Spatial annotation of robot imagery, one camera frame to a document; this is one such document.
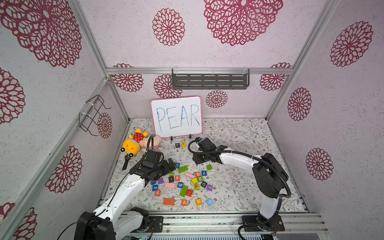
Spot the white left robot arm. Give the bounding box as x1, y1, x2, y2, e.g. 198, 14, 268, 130
74, 150, 177, 240

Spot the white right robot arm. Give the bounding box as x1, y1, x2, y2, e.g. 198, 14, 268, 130
188, 138, 292, 221

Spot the orange yellow letter block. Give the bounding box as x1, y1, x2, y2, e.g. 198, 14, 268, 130
196, 199, 203, 206

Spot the pink flat block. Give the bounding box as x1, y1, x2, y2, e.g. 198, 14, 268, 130
165, 183, 176, 189

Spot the pink pig plush doll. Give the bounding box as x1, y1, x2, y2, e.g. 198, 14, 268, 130
140, 135, 164, 152

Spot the green rectangular block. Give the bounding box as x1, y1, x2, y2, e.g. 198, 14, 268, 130
178, 166, 189, 173

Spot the yellow red plush toy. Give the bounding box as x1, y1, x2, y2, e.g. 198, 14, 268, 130
120, 129, 148, 158

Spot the long green block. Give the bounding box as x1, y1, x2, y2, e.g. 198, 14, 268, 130
180, 186, 189, 198

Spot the orange flat rectangular block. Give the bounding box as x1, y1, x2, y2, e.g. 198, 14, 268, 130
163, 198, 176, 206

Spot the pink framed whiteboard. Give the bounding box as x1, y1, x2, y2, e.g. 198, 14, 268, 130
151, 97, 203, 138

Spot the light blue G block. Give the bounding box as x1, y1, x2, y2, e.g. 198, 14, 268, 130
206, 198, 214, 207

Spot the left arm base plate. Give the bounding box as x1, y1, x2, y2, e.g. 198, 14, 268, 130
131, 216, 164, 234

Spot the grey wall shelf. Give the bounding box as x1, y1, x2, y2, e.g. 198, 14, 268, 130
171, 69, 250, 90

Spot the black wire wall rack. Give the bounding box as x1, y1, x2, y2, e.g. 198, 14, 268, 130
78, 95, 113, 139

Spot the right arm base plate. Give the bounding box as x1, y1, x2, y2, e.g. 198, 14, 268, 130
242, 215, 285, 232

